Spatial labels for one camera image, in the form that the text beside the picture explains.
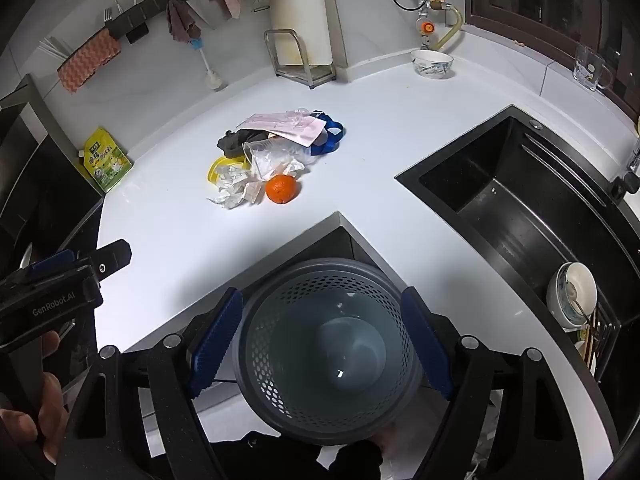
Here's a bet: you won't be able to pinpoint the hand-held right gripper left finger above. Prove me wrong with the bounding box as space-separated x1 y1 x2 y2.
55 287 244 480

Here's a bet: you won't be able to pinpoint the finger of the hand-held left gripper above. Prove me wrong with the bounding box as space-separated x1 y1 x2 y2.
21 249 78 282
75 240 132 282

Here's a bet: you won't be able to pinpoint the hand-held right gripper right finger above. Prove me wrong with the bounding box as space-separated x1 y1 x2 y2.
400 286 583 480

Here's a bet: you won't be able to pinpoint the grey perforated waste bin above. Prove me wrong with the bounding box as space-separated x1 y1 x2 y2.
232 257 426 446

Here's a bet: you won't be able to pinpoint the yellow plastic lid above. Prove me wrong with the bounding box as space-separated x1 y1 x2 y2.
206 156 251 184

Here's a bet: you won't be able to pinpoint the dark brown cloth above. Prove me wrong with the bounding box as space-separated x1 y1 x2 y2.
216 129 273 158

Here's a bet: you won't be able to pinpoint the orange fruit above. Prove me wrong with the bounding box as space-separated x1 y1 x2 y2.
265 174 301 205

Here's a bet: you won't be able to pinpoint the clear plastic cup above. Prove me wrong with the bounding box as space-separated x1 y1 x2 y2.
242 139 311 181

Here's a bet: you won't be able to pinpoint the person's left hand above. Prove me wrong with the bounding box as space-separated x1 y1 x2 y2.
0 331 68 443

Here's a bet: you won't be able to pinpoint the yellow green seasoning packet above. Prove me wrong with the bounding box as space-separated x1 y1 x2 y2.
77 126 134 193

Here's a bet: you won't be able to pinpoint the black range hood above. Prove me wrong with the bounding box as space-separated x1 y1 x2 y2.
0 74 106 281

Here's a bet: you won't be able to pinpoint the crumpled white plastic wrap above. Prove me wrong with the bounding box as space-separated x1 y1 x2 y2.
207 167 266 211

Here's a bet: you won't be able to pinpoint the black kitchen sink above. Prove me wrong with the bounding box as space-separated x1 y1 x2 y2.
395 104 640 441

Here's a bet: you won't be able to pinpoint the black sink dish rack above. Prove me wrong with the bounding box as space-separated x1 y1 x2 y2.
575 290 623 381

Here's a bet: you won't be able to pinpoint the orange patterned dishcloth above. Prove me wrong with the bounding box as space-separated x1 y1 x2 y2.
56 27 122 95

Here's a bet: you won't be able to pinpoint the white bottle brush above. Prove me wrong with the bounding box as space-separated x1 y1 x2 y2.
190 37 224 92

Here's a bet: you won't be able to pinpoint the white sticks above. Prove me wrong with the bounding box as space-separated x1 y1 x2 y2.
37 37 68 61

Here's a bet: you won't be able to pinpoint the pink paper sheet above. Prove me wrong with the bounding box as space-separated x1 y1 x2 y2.
235 111 326 148

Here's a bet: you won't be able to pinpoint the brown hanging cloth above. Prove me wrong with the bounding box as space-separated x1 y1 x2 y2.
166 0 202 43

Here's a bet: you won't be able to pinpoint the metal faucet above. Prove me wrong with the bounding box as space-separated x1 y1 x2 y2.
607 137 640 206

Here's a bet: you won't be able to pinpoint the white patterned bowl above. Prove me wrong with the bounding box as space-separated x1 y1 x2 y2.
410 49 455 80

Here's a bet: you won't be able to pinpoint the paper towel roll on holder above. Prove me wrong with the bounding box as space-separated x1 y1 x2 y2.
263 0 333 67

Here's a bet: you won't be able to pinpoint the glass mug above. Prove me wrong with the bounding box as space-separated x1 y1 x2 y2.
572 42 615 92

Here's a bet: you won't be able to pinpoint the blue strap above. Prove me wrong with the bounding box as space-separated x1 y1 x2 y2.
310 110 346 156

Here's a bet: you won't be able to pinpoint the gas valve with yellow hose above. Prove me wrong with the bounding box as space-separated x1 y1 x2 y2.
412 0 466 53

